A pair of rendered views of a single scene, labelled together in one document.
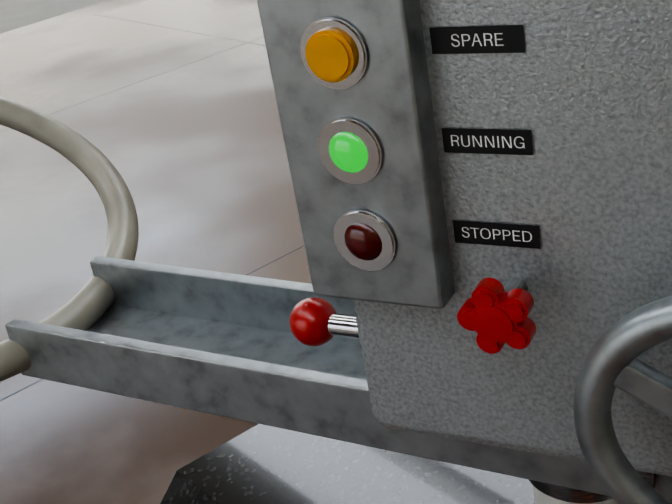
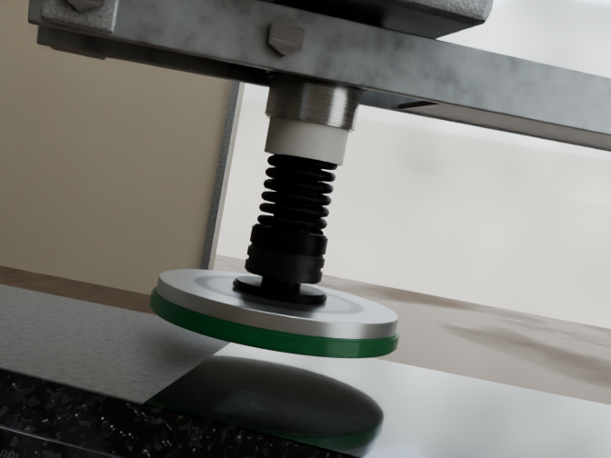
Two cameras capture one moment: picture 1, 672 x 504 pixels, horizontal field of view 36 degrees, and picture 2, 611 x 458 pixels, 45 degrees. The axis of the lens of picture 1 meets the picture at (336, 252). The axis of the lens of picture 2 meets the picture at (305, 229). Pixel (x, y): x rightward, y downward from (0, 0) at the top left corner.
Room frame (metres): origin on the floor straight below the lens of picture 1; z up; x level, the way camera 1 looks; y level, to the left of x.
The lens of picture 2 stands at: (1.00, -0.63, 0.98)
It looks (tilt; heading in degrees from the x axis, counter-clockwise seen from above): 3 degrees down; 131
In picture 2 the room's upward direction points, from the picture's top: 10 degrees clockwise
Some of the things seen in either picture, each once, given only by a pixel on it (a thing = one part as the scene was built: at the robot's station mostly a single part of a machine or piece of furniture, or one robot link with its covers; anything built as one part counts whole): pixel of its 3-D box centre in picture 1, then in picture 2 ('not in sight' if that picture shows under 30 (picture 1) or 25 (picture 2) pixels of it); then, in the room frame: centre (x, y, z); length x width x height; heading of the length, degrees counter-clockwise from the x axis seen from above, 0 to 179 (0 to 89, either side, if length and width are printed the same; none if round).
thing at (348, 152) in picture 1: (350, 150); not in sight; (0.49, -0.02, 1.32); 0.02 x 0.01 x 0.02; 59
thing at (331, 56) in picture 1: (332, 54); not in sight; (0.48, -0.02, 1.37); 0.03 x 0.01 x 0.03; 59
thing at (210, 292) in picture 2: not in sight; (278, 300); (0.56, -0.14, 0.87); 0.21 x 0.21 x 0.01
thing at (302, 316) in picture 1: (343, 325); not in sight; (0.57, 0.00, 1.17); 0.08 x 0.03 x 0.03; 59
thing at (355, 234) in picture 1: (365, 239); not in sight; (0.49, -0.02, 1.27); 0.02 x 0.01 x 0.02; 59
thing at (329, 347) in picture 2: not in sight; (277, 304); (0.56, -0.14, 0.87); 0.22 x 0.22 x 0.04
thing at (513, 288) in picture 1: (504, 302); not in sight; (0.45, -0.08, 1.24); 0.04 x 0.04 x 0.04; 59
